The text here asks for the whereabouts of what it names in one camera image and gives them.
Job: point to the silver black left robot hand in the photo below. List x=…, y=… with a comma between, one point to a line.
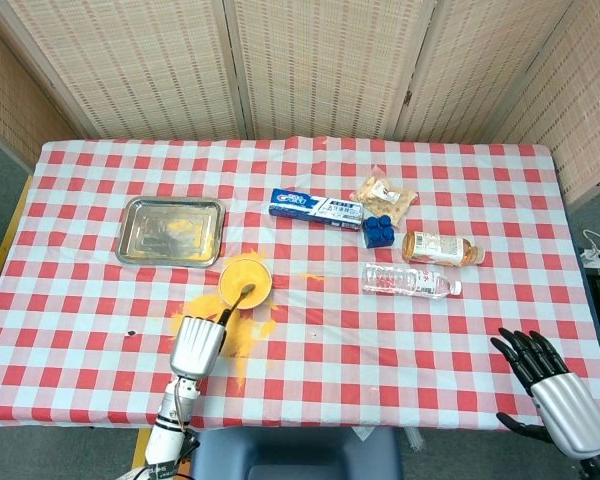
x=195, y=347

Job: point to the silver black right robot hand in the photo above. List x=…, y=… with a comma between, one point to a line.
x=572, y=415

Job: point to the black spoon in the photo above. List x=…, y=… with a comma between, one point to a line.
x=247, y=290

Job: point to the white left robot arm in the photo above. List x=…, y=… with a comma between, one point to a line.
x=167, y=435

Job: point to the off-white bowl with yellow powder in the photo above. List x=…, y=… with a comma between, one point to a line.
x=235, y=277

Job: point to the stainless steel tray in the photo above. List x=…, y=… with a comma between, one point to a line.
x=155, y=225

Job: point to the dark blue seat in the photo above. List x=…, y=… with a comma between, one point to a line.
x=295, y=455

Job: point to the red white checkered tablecloth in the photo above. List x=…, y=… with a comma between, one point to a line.
x=355, y=360

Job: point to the blue white toothpaste box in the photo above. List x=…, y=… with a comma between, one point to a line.
x=315, y=209

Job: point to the amber tea bottle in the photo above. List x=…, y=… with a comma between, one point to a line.
x=437, y=248

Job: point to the clear plastic water bottle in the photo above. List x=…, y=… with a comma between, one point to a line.
x=405, y=280

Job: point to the blue toy building block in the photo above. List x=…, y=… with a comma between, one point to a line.
x=378, y=235

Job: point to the clear bag of snacks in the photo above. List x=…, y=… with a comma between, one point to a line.
x=385, y=197

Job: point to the woven beige folding screen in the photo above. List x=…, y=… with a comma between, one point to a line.
x=155, y=65

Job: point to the brass screen hinge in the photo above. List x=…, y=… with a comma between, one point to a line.
x=408, y=97

